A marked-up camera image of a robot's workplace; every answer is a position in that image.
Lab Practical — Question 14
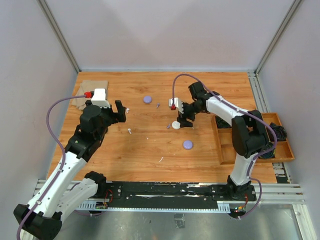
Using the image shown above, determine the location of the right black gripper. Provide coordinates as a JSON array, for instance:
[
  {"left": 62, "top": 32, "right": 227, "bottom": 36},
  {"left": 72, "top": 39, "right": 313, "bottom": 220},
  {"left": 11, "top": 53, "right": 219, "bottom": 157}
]
[{"left": 176, "top": 102, "right": 203, "bottom": 128}]

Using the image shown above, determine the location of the black rolled strap top-left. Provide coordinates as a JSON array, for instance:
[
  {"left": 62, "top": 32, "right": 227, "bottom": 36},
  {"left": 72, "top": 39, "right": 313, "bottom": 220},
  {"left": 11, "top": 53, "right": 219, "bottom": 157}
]
[{"left": 215, "top": 116, "right": 232, "bottom": 130}]

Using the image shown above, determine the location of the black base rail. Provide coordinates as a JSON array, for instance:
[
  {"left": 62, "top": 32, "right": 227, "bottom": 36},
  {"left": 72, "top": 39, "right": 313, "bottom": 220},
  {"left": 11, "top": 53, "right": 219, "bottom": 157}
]
[{"left": 87, "top": 181, "right": 257, "bottom": 207}]

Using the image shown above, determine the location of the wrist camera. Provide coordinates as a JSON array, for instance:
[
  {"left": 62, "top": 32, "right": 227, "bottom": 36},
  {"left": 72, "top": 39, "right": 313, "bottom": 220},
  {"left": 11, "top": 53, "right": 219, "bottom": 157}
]
[
  {"left": 168, "top": 97, "right": 184, "bottom": 114},
  {"left": 91, "top": 88, "right": 111, "bottom": 109}
]

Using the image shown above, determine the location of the white earbud case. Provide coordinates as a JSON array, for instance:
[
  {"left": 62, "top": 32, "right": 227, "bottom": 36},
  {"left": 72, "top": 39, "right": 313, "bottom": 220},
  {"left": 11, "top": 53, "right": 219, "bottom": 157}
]
[{"left": 171, "top": 120, "right": 181, "bottom": 130}]

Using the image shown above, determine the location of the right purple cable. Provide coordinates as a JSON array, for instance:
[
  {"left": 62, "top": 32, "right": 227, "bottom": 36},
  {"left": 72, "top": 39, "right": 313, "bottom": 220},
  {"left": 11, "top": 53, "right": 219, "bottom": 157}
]
[{"left": 170, "top": 73, "right": 278, "bottom": 221}]

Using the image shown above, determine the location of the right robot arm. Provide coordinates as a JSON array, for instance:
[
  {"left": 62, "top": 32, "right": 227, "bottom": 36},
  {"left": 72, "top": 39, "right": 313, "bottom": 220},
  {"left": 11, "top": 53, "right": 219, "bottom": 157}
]
[{"left": 168, "top": 81, "right": 269, "bottom": 200}]

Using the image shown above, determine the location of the white cable duct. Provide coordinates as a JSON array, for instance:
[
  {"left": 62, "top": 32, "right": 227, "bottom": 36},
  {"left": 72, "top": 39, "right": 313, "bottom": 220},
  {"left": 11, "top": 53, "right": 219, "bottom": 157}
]
[{"left": 75, "top": 201, "right": 231, "bottom": 214}]

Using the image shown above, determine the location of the purple earbud case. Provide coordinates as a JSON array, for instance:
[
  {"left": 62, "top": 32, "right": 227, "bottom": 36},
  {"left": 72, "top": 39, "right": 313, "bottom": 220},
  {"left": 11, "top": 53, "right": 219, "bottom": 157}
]
[
  {"left": 182, "top": 140, "right": 194, "bottom": 150},
  {"left": 143, "top": 95, "right": 153, "bottom": 104}
]

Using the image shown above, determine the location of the blue-green rolled strap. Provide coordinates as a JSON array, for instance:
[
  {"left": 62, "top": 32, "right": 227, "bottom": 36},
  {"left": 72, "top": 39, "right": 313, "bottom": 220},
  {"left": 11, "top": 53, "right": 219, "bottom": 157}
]
[{"left": 259, "top": 142, "right": 277, "bottom": 160}]

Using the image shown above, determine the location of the wooden compartment tray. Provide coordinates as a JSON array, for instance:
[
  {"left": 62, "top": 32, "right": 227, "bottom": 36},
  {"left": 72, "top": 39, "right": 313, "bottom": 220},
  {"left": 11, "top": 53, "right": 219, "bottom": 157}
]
[{"left": 211, "top": 110, "right": 295, "bottom": 165}]

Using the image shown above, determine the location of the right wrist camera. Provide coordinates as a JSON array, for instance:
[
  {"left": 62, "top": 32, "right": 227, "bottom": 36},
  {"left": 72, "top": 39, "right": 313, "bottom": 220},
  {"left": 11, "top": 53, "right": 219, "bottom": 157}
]
[{"left": 168, "top": 97, "right": 184, "bottom": 114}]

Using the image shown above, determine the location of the purple closed earbud case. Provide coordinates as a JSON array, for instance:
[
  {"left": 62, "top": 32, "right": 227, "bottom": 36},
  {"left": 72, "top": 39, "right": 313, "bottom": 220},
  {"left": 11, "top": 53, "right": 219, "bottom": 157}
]
[{"left": 143, "top": 95, "right": 153, "bottom": 104}]

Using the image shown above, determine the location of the beige folded cloth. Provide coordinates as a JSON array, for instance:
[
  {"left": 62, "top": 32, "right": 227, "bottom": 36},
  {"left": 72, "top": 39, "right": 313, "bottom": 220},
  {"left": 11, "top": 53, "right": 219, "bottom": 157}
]
[{"left": 71, "top": 79, "right": 109, "bottom": 111}]

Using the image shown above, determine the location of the black rolled strap right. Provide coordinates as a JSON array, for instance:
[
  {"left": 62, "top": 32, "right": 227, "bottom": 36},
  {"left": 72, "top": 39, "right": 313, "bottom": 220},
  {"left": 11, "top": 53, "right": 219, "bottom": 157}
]
[{"left": 268, "top": 121, "right": 288, "bottom": 141}]

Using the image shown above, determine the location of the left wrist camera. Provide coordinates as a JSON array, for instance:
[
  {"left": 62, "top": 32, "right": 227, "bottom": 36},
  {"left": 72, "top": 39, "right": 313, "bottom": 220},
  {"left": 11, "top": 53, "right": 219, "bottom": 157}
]
[{"left": 91, "top": 88, "right": 111, "bottom": 109}]

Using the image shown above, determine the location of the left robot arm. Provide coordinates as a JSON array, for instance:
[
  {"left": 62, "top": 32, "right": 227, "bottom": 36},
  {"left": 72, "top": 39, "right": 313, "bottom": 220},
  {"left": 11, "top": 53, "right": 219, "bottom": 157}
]
[{"left": 13, "top": 99, "right": 126, "bottom": 240}]

